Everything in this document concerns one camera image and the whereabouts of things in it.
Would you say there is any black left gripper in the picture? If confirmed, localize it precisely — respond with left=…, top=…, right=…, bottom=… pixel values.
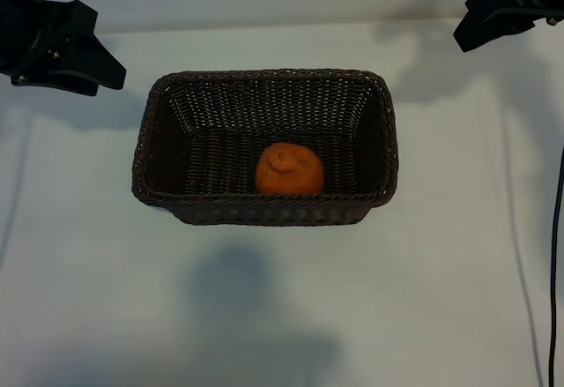
left=0, top=0, right=129, bottom=97

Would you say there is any dark brown wicker basket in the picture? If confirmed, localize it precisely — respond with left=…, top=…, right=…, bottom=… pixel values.
left=130, top=68, right=400, bottom=228

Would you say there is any bumpy orange fruit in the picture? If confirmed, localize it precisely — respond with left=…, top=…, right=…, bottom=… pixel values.
left=254, top=142, right=325, bottom=196

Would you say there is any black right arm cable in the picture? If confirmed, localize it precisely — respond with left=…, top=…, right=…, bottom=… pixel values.
left=547, top=144, right=564, bottom=387

